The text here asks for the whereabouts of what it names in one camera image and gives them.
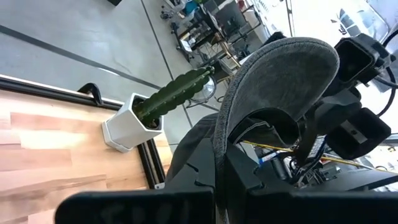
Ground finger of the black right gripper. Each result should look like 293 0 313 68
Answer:
334 32 391 91
326 107 392 161

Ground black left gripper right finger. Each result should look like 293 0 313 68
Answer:
225 141 398 224

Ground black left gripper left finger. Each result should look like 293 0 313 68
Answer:
55 138 216 224

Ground dark grey cap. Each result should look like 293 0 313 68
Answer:
166 36 340 224

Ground white hexagonal plant pot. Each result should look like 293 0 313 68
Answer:
101 92 164 153

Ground green cactus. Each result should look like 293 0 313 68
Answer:
133 65 215 129

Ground round silver floor fan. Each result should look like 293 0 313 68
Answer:
189 76 218 103

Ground cluttered workbench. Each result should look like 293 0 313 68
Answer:
160 0 271 68

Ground yellow cable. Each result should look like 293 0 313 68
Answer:
242 139 398 174

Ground black aluminium table frame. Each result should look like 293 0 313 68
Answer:
0 74 167 190

